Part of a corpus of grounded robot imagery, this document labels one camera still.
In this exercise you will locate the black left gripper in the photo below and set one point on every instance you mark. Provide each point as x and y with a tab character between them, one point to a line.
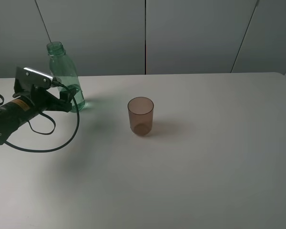
34	95

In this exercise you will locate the green transparent plastic bottle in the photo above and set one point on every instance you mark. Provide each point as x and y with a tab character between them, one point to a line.
62	67

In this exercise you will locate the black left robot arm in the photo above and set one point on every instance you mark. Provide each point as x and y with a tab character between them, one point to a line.
11	118

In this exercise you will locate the pink translucent cup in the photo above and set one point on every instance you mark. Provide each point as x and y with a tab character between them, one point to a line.
140	111

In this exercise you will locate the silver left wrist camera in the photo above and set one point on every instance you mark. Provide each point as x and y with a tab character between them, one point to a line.
27	77

